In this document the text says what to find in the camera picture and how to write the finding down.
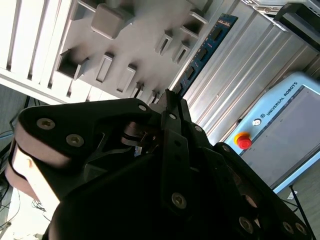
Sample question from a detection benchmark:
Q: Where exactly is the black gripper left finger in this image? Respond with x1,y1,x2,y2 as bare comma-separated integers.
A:
4,88,192,217

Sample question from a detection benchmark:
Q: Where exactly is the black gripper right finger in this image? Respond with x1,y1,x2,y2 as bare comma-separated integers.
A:
178,99,315,240

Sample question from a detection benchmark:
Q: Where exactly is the blue RAM stick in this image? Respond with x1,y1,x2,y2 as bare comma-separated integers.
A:
172,12,239,98

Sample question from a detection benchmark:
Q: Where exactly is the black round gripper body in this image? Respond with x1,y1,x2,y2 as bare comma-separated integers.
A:
43,152,252,240

